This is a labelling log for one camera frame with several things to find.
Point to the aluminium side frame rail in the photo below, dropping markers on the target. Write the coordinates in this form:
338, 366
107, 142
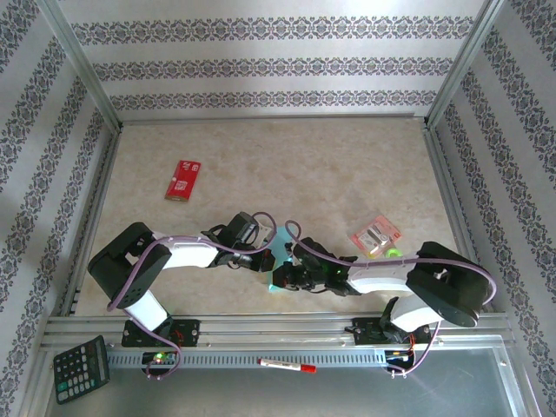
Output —
100, 195
446, 182

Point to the small circuit board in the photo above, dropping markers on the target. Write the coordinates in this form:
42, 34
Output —
397, 355
158, 357

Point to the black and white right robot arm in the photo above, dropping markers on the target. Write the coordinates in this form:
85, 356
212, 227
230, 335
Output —
443, 282

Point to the red snack packet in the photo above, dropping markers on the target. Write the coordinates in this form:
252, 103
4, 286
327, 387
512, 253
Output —
182, 182

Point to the black desk calculator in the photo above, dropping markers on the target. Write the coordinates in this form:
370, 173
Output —
80, 369

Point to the pink blister pack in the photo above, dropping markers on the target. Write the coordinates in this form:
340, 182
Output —
375, 234

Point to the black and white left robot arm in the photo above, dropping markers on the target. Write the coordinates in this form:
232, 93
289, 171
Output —
126, 269

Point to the grey metal sheet shelf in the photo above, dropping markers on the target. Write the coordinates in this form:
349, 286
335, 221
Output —
304, 395

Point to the aluminium frame post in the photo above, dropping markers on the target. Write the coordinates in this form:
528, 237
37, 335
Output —
74, 56
465, 56

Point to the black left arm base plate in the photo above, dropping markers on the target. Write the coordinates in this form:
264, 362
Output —
191, 332

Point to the light blue paper sheet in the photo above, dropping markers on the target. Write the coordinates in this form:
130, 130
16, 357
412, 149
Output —
281, 243

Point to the aluminium mounting rail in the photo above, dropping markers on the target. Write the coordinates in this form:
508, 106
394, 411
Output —
282, 326

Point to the long aluminium frame rail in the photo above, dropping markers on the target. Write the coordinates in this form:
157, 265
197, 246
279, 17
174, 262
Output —
269, 117

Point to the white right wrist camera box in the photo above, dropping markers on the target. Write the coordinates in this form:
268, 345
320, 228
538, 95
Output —
289, 249

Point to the white marker with red cap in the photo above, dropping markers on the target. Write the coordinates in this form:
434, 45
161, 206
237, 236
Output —
282, 365

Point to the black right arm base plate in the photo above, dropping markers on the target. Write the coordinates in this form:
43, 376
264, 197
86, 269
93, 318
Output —
367, 332

